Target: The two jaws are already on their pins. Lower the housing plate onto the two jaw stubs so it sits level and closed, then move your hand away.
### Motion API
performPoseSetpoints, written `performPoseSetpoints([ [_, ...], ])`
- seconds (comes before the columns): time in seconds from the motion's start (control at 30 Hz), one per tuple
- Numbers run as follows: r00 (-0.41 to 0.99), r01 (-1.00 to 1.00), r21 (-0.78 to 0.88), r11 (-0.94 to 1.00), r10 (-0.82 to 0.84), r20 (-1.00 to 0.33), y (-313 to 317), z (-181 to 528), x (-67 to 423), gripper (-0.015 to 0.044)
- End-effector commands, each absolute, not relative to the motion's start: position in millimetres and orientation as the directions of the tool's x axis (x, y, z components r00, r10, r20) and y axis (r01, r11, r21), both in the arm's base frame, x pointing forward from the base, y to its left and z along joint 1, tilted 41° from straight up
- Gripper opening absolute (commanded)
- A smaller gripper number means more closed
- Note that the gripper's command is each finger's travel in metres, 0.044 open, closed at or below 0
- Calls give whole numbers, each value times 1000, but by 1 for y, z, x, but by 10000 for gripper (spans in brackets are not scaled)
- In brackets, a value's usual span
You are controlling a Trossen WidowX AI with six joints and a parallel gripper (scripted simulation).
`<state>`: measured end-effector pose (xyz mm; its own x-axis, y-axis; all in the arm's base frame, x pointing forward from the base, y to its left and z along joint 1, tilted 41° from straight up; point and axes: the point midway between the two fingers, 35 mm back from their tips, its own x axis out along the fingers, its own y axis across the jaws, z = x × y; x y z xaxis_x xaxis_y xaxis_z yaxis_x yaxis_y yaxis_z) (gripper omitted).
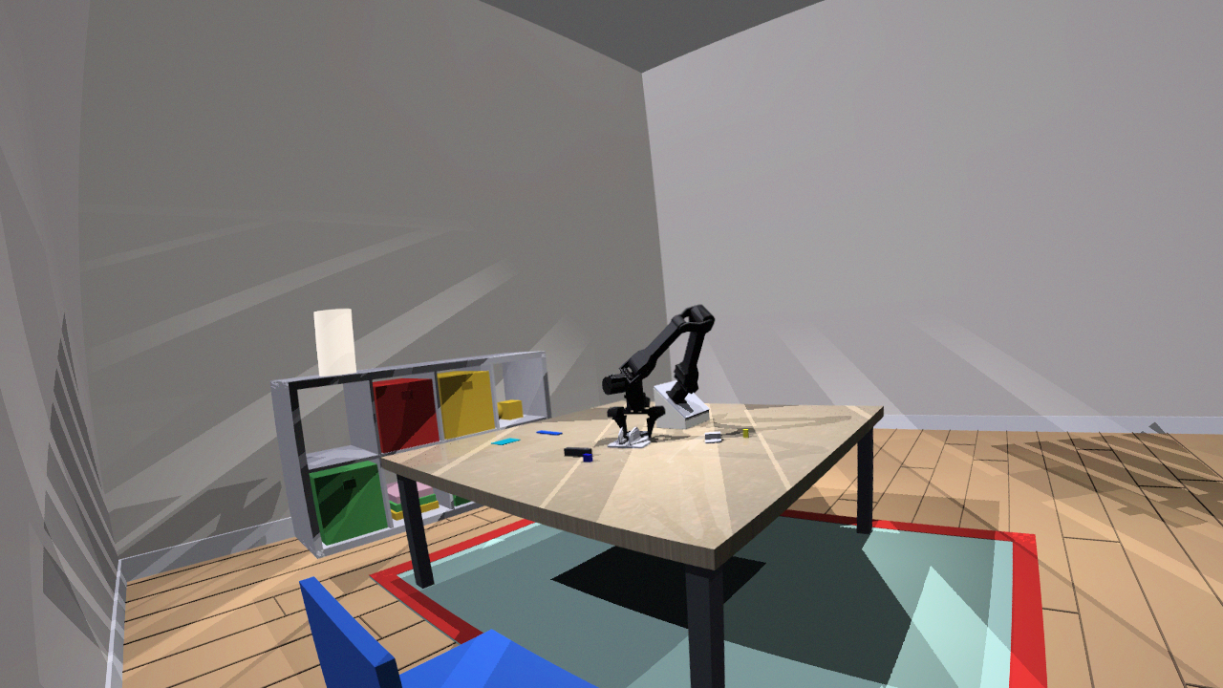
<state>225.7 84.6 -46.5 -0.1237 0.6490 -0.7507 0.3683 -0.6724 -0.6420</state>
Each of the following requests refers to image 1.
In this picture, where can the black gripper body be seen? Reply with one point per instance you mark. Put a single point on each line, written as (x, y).
(635, 403)

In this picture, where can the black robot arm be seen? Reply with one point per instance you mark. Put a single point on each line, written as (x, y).
(643, 362)

